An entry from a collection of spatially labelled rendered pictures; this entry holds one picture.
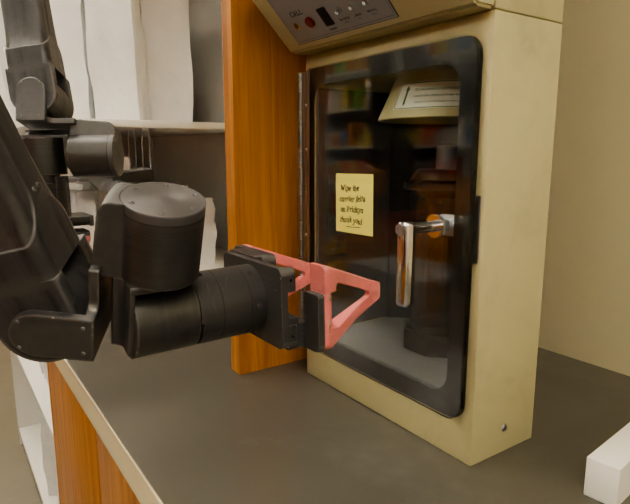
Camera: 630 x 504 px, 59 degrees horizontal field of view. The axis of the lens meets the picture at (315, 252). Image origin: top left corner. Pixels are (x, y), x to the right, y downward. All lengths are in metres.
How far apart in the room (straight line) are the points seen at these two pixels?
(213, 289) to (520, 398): 0.41
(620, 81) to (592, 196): 0.18
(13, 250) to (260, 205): 0.49
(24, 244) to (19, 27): 0.50
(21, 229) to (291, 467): 0.39
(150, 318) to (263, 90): 0.50
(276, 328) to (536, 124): 0.36
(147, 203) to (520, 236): 0.40
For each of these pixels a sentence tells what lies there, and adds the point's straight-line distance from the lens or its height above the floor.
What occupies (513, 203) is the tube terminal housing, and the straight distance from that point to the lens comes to 0.62.
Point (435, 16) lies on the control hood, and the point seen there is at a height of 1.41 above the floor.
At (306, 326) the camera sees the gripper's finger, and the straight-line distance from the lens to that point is 0.44.
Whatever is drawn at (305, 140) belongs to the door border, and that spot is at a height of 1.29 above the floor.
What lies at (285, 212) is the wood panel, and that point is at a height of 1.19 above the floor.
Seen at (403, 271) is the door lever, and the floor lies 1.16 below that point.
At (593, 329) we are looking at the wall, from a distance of 1.04.
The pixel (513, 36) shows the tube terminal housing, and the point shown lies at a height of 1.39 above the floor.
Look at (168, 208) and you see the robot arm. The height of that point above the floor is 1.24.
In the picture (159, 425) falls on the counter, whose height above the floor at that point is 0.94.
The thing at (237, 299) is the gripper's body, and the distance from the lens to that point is 0.43.
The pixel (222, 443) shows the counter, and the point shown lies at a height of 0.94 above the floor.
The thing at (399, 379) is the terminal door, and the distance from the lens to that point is 0.69.
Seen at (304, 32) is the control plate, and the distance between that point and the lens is 0.76.
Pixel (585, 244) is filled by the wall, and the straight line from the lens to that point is 1.02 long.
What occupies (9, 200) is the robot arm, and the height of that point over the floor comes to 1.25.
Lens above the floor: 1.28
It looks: 10 degrees down
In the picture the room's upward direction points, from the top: straight up
